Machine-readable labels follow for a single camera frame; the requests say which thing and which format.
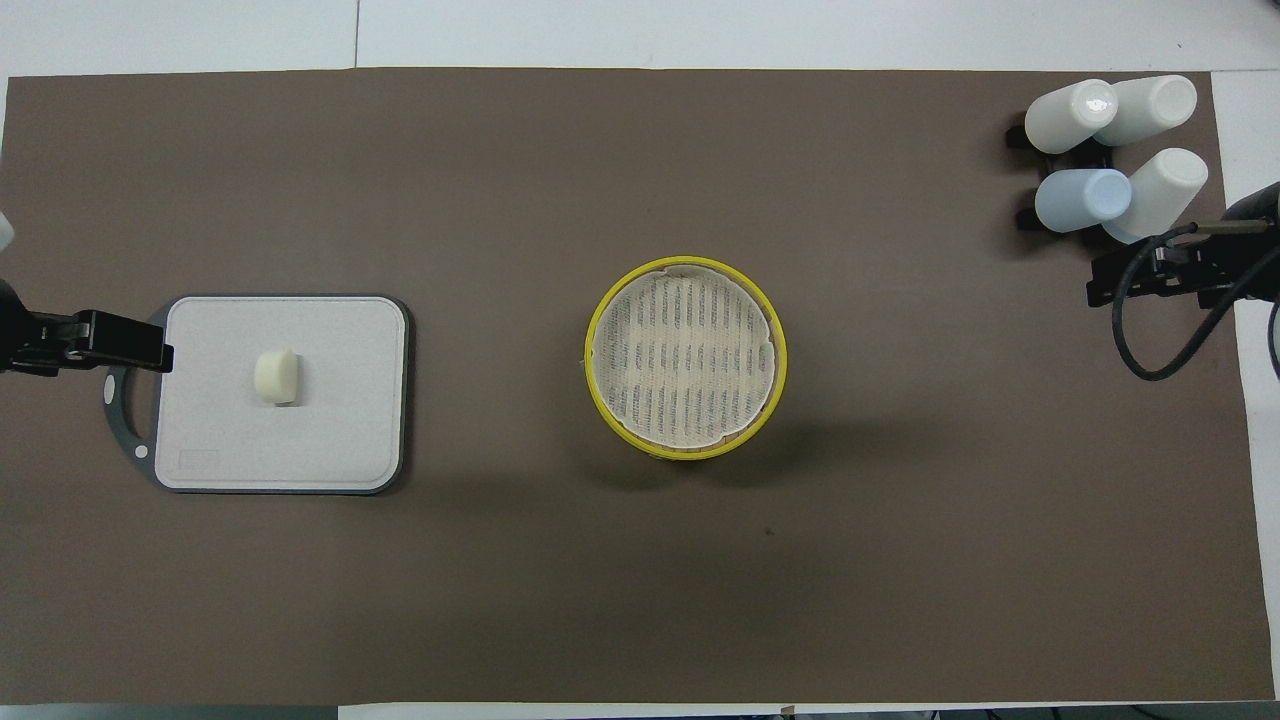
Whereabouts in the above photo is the yellow-rimmed bamboo steamer lid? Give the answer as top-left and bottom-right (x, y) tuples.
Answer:
(584, 257), (788, 461)

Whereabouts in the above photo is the pale steamed bun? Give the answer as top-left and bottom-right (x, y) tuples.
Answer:
(254, 348), (302, 407)

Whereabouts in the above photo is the light blue plastic cup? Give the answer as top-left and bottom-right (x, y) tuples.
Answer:
(1034, 168), (1134, 234)

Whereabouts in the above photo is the brown table mat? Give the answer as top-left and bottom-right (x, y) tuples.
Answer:
(0, 67), (1276, 706)

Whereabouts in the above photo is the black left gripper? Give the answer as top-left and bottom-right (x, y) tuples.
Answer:
(0, 278), (175, 377)

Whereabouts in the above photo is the black cup rack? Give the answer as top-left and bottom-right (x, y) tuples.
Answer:
(1004, 113), (1136, 232)

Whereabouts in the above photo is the yellow-rimmed bamboo steamer basket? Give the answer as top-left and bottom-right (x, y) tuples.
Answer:
(628, 440), (771, 464)

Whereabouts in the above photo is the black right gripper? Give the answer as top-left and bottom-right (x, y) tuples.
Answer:
(1087, 183), (1280, 310)

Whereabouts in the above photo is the white plastic cup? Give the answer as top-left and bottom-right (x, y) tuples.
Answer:
(1102, 148), (1209, 245)
(1094, 75), (1199, 148)
(1024, 79), (1119, 155)

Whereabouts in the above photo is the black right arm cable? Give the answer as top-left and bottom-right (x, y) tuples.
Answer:
(1111, 224), (1280, 383)

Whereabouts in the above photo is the white grey-rimmed cutting board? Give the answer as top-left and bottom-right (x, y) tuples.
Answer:
(103, 294), (412, 496)

